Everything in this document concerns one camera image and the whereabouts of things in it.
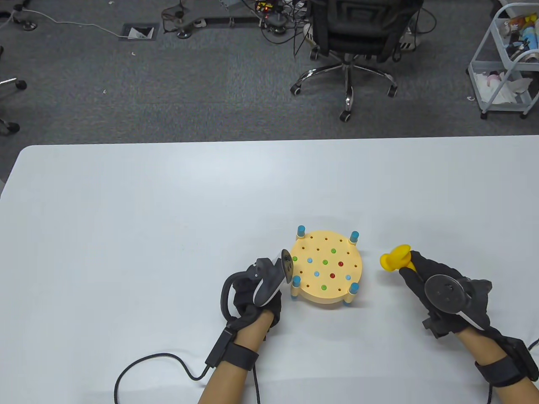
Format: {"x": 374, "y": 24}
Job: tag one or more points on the blue bottle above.
{"x": 532, "y": 40}

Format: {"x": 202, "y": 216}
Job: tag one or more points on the black desk base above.
{"x": 227, "y": 19}

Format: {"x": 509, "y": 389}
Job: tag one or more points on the grey right hand controller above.
{"x": 446, "y": 292}

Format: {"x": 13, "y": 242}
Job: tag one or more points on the person's left hand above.
{"x": 246, "y": 305}

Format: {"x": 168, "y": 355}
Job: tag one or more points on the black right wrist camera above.
{"x": 436, "y": 328}

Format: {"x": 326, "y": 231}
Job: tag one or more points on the white utility cart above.
{"x": 496, "y": 38}

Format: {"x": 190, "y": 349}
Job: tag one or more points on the colourful toy figure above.
{"x": 510, "y": 27}

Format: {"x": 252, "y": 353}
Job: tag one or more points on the chrome chair base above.
{"x": 19, "y": 84}

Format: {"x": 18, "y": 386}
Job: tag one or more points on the person's left forearm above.
{"x": 244, "y": 349}

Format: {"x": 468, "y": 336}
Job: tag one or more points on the yellow round tap bench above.
{"x": 324, "y": 294}

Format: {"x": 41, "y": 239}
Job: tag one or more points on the yellow toy hammer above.
{"x": 393, "y": 259}

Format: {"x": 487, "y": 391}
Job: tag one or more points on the electronics board with lights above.
{"x": 265, "y": 6}

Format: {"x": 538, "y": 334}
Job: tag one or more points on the person's right hand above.
{"x": 421, "y": 273}

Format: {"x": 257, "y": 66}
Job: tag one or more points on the person's right forearm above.
{"x": 484, "y": 345}

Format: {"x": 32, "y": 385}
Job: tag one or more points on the grey floor socket box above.
{"x": 139, "y": 32}

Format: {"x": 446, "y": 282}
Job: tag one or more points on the black office chair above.
{"x": 358, "y": 25}

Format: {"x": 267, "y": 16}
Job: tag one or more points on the grey left hand controller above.
{"x": 267, "y": 282}

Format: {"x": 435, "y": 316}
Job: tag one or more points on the grey metal box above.
{"x": 229, "y": 3}

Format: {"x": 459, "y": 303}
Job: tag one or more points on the grey hand controller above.
{"x": 446, "y": 292}
{"x": 267, "y": 282}

